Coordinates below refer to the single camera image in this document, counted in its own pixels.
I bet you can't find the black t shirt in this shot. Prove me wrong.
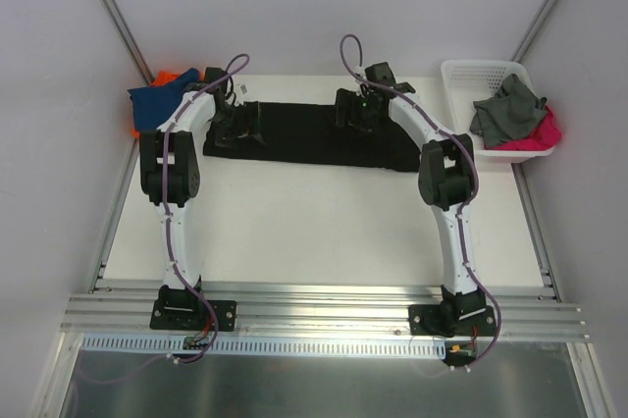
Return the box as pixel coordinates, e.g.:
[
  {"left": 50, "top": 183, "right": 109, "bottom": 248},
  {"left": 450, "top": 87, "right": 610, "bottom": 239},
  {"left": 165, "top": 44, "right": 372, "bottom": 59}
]
[{"left": 202, "top": 102, "right": 420, "bottom": 173}]

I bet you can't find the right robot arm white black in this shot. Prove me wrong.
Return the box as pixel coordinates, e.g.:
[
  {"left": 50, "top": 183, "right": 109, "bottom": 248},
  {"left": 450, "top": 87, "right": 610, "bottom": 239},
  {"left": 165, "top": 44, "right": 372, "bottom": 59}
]
[{"left": 337, "top": 63, "right": 487, "bottom": 338}]

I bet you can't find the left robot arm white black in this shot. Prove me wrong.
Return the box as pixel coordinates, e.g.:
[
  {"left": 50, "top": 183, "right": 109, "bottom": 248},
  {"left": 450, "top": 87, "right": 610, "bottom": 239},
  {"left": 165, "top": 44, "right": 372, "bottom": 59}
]
[{"left": 139, "top": 67, "right": 264, "bottom": 331}]

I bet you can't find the orange t shirt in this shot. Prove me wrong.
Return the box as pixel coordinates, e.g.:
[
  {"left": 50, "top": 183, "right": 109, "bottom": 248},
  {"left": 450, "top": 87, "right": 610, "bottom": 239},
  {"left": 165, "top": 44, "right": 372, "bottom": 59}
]
[{"left": 131, "top": 70, "right": 205, "bottom": 140}]

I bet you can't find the blue t shirt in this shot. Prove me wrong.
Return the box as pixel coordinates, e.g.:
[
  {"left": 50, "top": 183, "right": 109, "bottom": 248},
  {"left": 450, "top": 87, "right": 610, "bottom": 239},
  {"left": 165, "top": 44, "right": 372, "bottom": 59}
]
[{"left": 127, "top": 67, "right": 204, "bottom": 134}]

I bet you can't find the white plastic laundry basket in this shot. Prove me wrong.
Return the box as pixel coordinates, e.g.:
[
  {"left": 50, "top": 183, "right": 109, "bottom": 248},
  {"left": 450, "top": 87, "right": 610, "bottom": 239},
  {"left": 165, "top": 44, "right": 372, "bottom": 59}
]
[{"left": 441, "top": 60, "right": 562, "bottom": 164}]

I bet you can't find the grey green t shirt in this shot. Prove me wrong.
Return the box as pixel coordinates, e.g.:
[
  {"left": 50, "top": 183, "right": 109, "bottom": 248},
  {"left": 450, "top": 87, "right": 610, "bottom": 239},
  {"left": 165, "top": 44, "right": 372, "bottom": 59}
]
[{"left": 469, "top": 74, "right": 547, "bottom": 149}]

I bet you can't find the pink t shirt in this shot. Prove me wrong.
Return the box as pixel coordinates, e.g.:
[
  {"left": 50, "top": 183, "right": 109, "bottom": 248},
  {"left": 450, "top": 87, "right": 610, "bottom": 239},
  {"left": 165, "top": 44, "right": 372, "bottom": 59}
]
[{"left": 494, "top": 106, "right": 563, "bottom": 152}]

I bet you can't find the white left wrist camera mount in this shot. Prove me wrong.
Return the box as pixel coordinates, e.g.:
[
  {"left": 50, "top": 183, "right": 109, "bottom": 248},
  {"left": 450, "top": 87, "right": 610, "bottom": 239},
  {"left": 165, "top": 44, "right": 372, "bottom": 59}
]
[{"left": 235, "top": 84, "right": 247, "bottom": 107}]

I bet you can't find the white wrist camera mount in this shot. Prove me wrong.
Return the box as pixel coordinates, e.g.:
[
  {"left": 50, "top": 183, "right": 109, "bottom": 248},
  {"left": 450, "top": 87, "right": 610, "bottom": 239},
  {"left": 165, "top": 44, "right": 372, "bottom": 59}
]
[
  {"left": 354, "top": 66, "right": 369, "bottom": 96},
  {"left": 235, "top": 84, "right": 247, "bottom": 107}
]

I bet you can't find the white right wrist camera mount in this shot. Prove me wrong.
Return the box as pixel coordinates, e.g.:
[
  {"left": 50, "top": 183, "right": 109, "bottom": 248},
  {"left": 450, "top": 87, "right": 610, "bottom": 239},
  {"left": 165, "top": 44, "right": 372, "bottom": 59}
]
[{"left": 354, "top": 66, "right": 369, "bottom": 96}]

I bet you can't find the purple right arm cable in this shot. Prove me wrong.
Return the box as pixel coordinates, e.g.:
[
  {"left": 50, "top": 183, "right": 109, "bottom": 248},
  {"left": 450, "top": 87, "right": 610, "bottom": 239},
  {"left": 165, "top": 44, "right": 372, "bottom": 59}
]
[{"left": 340, "top": 33, "right": 502, "bottom": 373}]

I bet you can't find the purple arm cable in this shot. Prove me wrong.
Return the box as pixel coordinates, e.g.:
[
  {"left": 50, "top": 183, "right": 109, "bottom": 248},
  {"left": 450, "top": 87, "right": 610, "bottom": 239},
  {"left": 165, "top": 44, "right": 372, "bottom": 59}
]
[
  {"left": 340, "top": 33, "right": 502, "bottom": 373},
  {"left": 161, "top": 53, "right": 250, "bottom": 365}
]

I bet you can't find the left corner aluminium post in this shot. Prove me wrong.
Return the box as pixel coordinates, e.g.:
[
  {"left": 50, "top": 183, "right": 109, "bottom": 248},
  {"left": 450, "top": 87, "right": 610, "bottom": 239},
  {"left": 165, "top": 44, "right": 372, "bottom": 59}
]
[{"left": 100, "top": 0, "right": 154, "bottom": 85}]

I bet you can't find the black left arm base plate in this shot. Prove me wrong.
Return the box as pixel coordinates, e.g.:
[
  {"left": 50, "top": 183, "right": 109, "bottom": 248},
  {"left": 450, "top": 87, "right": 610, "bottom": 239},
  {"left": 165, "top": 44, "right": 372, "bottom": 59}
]
[{"left": 149, "top": 300, "right": 237, "bottom": 332}]

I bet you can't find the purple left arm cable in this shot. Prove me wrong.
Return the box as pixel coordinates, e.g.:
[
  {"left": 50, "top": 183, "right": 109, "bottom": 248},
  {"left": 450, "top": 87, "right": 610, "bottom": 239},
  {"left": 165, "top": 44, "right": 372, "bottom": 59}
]
[{"left": 161, "top": 53, "right": 250, "bottom": 365}]

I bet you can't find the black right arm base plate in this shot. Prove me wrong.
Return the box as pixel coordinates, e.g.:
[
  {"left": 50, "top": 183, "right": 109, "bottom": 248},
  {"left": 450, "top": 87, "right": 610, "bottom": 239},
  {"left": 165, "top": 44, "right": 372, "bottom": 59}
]
[{"left": 407, "top": 304, "right": 497, "bottom": 339}]

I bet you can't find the white slotted cable duct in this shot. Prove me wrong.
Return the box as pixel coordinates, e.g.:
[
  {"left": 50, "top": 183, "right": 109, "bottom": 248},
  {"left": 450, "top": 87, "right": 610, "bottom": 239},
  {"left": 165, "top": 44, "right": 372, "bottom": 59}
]
[{"left": 81, "top": 334, "right": 445, "bottom": 360}]

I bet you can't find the aluminium mounting rail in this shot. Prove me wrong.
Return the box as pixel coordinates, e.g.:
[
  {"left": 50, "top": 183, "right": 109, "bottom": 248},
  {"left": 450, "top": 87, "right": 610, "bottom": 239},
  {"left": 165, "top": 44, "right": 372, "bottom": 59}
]
[{"left": 61, "top": 280, "right": 592, "bottom": 342}]

